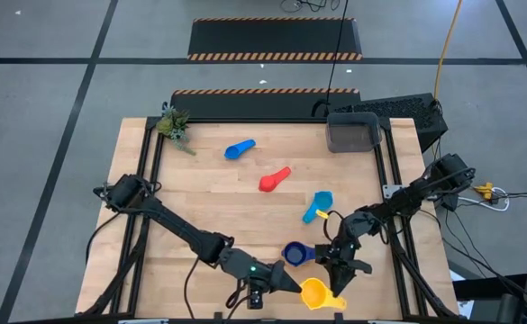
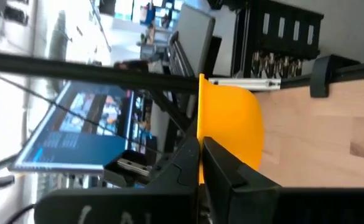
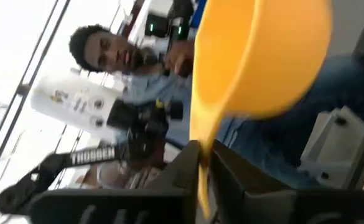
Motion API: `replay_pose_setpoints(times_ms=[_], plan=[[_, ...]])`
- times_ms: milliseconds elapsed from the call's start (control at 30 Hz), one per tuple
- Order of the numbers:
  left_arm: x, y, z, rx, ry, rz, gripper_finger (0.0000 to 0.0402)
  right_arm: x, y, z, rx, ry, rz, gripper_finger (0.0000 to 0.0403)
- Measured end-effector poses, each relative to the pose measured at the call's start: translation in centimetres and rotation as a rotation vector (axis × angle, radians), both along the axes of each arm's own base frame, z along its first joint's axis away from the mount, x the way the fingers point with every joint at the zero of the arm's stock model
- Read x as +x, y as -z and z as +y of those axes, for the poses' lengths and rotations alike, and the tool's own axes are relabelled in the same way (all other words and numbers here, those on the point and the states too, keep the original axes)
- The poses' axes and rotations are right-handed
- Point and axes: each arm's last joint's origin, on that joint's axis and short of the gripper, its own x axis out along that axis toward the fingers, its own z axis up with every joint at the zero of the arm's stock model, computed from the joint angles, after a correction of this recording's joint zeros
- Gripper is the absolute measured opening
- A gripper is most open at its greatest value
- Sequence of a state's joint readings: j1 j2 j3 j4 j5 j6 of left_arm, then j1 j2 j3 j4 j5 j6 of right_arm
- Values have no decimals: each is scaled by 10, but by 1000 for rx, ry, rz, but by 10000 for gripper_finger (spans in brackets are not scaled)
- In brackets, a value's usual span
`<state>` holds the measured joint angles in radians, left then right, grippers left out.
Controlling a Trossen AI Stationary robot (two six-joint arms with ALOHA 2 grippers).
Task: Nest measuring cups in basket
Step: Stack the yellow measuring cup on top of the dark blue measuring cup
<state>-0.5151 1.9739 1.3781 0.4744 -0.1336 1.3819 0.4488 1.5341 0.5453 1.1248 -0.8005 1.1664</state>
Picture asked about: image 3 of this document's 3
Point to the yellow measuring cup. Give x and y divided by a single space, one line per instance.
256 62

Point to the grey metal bracket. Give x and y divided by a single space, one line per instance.
331 140

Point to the white device with round ports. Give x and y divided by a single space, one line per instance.
76 102

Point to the person's hand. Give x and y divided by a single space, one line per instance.
178 59

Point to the black machine with green lights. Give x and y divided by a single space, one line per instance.
158 28

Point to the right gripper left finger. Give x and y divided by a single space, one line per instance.
122 208

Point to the person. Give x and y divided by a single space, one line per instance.
107 49

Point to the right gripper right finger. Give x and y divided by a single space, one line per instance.
262 205

